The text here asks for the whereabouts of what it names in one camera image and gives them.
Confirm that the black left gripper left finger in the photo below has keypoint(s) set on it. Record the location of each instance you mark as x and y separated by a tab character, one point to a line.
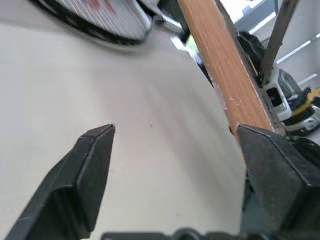
75	180

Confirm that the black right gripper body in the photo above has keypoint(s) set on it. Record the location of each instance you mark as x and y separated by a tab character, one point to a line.
251	50

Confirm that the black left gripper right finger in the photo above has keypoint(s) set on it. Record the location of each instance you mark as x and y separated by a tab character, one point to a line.
275	180

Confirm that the wooden table edge strip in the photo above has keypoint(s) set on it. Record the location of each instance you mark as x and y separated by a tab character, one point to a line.
225	62

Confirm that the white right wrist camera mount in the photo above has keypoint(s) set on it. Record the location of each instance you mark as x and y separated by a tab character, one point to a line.
277	100

